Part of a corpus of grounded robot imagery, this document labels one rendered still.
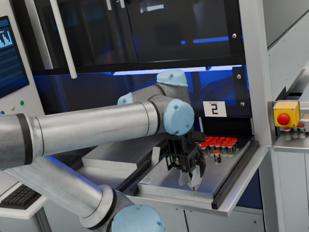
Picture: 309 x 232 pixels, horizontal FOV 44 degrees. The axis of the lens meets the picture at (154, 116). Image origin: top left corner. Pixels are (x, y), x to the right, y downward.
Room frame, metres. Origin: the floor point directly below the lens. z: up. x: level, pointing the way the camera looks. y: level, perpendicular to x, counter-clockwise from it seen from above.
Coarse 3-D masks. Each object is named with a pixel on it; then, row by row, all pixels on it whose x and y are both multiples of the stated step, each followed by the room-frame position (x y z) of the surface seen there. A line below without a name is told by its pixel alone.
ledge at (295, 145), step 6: (282, 138) 1.26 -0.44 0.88; (294, 138) 1.24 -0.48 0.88; (306, 138) 1.22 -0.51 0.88; (276, 144) 1.23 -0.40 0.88; (282, 144) 1.22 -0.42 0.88; (288, 144) 1.21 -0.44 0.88; (294, 144) 1.20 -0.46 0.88; (300, 144) 1.19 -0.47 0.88; (306, 144) 1.18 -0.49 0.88; (276, 150) 1.21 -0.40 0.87; (282, 150) 1.20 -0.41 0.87; (288, 150) 1.19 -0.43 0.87; (294, 150) 1.17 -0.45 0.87; (300, 150) 1.16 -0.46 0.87; (306, 150) 1.15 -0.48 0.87
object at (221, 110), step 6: (204, 102) 1.35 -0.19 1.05; (210, 102) 1.34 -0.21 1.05; (216, 102) 1.32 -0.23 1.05; (222, 102) 1.31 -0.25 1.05; (204, 108) 1.35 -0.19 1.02; (210, 108) 1.34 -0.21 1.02; (222, 108) 1.31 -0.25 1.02; (210, 114) 1.34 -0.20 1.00; (216, 114) 1.33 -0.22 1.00; (222, 114) 1.31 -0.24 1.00
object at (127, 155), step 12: (108, 144) 1.51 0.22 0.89; (120, 144) 1.51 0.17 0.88; (132, 144) 1.49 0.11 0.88; (144, 144) 1.46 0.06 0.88; (156, 144) 1.36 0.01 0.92; (84, 156) 1.39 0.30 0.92; (96, 156) 1.44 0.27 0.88; (108, 156) 1.42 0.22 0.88; (120, 156) 1.40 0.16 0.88; (132, 156) 1.37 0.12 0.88; (144, 156) 1.28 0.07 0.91; (108, 168) 1.31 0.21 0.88; (120, 168) 1.28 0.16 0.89; (132, 168) 1.25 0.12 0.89
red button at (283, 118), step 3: (282, 114) 1.16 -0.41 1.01; (285, 114) 1.16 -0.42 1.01; (279, 117) 1.16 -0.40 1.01; (282, 117) 1.16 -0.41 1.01; (285, 117) 1.15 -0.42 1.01; (288, 117) 1.15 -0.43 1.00; (279, 120) 1.16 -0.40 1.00; (282, 120) 1.16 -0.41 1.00; (285, 120) 1.15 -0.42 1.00; (288, 120) 1.15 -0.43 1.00; (279, 123) 1.17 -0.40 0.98; (282, 123) 1.16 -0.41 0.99; (285, 123) 1.15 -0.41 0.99
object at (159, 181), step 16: (208, 160) 1.21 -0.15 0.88; (224, 160) 1.18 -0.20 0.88; (144, 176) 1.13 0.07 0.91; (160, 176) 1.17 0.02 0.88; (176, 176) 1.14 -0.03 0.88; (208, 176) 1.10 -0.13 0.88; (224, 176) 1.02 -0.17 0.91; (144, 192) 1.08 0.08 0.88; (160, 192) 1.05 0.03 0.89; (176, 192) 1.01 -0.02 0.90; (192, 192) 0.98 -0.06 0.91; (208, 192) 0.96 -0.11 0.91
